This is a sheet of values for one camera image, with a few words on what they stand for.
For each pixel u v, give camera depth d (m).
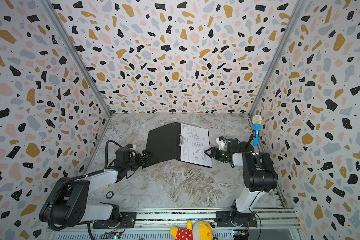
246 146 0.99
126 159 0.72
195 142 1.00
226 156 0.76
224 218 0.74
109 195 0.82
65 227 0.44
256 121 0.84
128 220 0.73
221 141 0.91
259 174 0.49
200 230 0.65
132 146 0.87
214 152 0.87
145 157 0.83
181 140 0.95
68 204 0.42
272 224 0.73
